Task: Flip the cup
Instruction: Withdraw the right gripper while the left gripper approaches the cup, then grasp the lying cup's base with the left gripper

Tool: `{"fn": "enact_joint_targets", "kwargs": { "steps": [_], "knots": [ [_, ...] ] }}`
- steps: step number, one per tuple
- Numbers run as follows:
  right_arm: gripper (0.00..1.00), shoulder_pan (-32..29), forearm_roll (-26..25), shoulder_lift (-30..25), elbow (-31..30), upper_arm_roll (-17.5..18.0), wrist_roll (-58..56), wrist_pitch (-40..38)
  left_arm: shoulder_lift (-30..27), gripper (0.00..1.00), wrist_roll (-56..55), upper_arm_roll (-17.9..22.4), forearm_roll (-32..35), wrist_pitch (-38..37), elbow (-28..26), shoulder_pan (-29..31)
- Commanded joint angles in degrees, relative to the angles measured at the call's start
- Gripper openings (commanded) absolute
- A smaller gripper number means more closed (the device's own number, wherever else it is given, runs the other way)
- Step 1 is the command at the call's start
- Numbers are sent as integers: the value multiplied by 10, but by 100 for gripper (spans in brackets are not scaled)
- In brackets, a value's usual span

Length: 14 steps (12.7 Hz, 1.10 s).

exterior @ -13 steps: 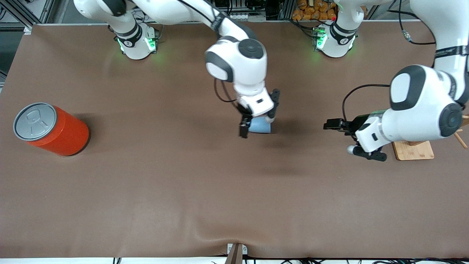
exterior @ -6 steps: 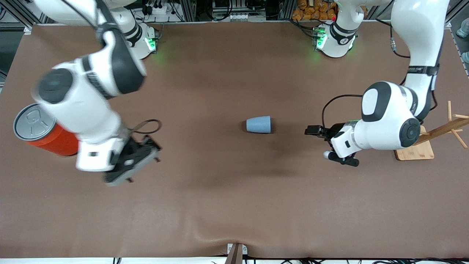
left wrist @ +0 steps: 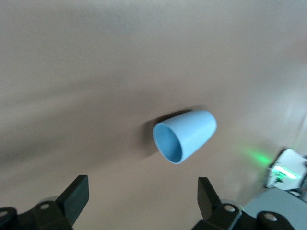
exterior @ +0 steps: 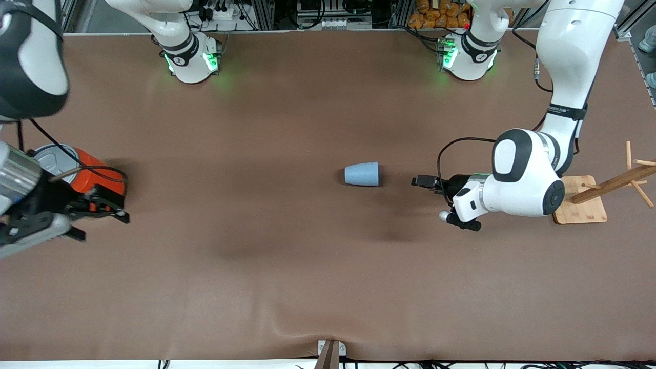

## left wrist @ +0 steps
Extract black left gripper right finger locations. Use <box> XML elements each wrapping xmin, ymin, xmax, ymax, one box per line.
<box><xmin>194</xmin><ymin>176</ymin><xmax>293</xmax><ymax>230</ymax></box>

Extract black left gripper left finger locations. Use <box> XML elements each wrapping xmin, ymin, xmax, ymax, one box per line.
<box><xmin>0</xmin><ymin>174</ymin><xmax>90</xmax><ymax>230</ymax></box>

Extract brown table mat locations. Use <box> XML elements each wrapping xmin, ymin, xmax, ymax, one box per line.
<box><xmin>0</xmin><ymin>0</ymin><xmax>307</xmax><ymax>230</ymax></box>

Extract light blue plastic cup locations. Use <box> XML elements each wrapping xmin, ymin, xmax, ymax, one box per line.
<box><xmin>153</xmin><ymin>110</ymin><xmax>218</xmax><ymax>165</ymax></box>

